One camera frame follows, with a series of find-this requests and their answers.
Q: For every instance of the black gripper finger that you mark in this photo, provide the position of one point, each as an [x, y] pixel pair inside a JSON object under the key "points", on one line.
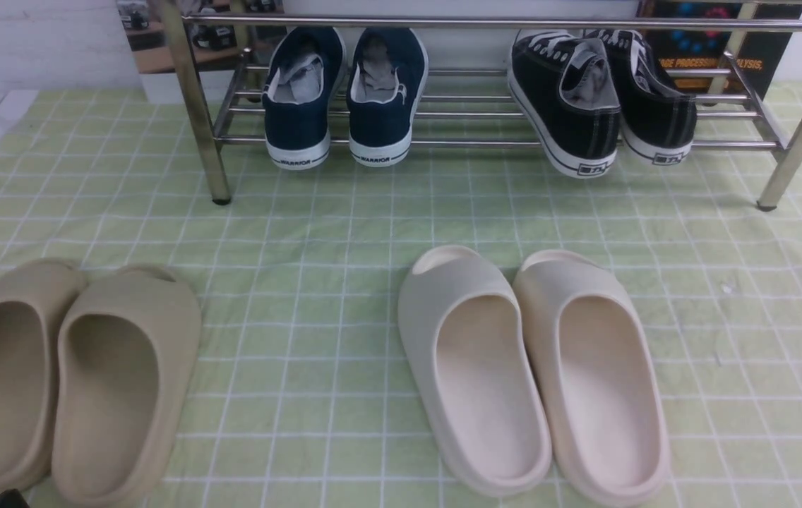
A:
{"points": [[12, 498]]}

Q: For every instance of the black canvas sneaker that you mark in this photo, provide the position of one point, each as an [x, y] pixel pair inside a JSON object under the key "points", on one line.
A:
{"points": [[564, 86], [658, 120]]}

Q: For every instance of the left tan slide slipper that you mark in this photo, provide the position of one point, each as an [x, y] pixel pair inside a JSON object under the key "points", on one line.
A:
{"points": [[34, 299]]}

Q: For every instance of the tan slide slipper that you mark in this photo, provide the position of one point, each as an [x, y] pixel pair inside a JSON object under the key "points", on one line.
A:
{"points": [[126, 351], [34, 299]]}

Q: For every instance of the right tan slide slipper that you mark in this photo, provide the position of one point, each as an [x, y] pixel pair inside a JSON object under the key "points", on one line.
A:
{"points": [[126, 351]]}

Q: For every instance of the green checkered floor mat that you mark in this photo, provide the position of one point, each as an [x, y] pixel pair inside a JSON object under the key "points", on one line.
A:
{"points": [[302, 396]]}

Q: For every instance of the left cream slide slipper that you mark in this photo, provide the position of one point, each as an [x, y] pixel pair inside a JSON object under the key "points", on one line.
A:
{"points": [[461, 328]]}

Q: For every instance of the cream slide slipper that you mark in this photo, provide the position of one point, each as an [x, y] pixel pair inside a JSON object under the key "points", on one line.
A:
{"points": [[461, 328], [590, 359]]}

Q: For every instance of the wooden shelf with items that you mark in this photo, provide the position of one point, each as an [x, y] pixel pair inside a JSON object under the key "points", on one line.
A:
{"points": [[215, 47]]}

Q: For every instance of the left navy blue sneaker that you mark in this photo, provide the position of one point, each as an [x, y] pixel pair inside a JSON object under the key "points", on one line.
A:
{"points": [[305, 71]]}

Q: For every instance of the navy blue sneaker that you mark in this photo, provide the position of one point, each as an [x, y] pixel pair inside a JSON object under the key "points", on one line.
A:
{"points": [[389, 73], [305, 71]]}

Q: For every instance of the right navy blue sneaker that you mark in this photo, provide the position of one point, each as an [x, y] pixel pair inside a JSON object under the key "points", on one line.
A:
{"points": [[389, 73]]}

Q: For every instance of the right cream slide slipper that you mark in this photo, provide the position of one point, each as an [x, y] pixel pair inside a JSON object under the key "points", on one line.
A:
{"points": [[590, 359]]}

